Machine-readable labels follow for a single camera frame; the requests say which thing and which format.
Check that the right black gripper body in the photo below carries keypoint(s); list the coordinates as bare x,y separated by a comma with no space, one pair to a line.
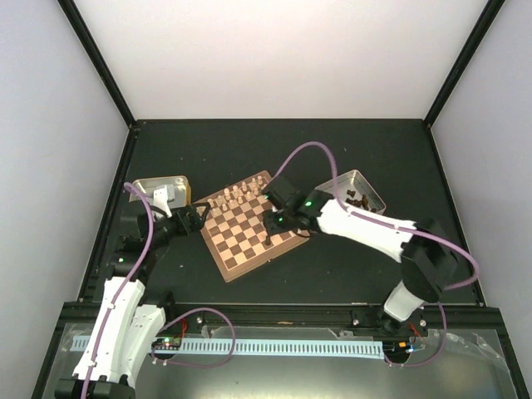
282,224

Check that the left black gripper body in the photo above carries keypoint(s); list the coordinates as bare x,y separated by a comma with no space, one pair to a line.
183,228

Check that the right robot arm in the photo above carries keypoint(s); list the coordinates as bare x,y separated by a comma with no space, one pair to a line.
426,264

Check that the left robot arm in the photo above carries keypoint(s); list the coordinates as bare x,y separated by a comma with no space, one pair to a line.
127,322

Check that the white chess pieces row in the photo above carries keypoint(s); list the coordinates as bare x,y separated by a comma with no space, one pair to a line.
241,197

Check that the wooden chess board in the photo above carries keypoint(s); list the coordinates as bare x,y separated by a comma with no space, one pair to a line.
237,243

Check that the small circuit board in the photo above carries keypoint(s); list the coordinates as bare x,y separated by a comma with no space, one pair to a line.
167,343

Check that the yellow-rimmed metal tin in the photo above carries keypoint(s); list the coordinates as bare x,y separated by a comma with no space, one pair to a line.
178,187

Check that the pink-rimmed metal tin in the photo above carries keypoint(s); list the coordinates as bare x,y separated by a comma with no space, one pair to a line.
355,191

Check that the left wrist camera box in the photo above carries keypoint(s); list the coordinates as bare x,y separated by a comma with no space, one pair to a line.
162,195

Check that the light blue cable duct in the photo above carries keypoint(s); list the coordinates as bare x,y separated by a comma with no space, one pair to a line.
276,348

